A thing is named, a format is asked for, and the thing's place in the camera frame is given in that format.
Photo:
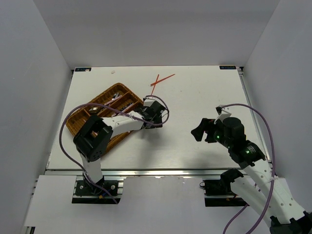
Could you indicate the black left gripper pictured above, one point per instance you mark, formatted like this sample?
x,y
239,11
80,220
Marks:
x,y
155,126

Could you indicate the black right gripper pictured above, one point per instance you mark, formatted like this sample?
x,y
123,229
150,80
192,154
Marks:
x,y
207,125

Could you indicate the silver spoon pink handle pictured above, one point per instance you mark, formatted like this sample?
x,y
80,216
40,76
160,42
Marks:
x,y
114,98

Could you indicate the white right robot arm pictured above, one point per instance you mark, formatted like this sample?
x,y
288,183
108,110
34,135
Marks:
x,y
268,197

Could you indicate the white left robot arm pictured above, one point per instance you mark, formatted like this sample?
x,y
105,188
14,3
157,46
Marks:
x,y
93,138

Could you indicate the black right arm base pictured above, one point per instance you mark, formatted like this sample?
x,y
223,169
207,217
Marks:
x,y
218,192

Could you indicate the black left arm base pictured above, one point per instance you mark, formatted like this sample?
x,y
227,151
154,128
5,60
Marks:
x,y
86,193

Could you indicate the red chopstick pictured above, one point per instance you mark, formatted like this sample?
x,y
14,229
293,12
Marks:
x,y
160,80
154,84

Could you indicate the brown wicker divided tray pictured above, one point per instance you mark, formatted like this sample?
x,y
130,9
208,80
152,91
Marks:
x,y
79,117

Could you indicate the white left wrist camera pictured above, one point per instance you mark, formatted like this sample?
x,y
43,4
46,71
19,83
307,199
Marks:
x,y
148,101

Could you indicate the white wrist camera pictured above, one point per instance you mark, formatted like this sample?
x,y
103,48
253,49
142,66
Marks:
x,y
148,101
223,113

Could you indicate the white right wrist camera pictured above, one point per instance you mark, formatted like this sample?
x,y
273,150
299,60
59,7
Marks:
x,y
223,113

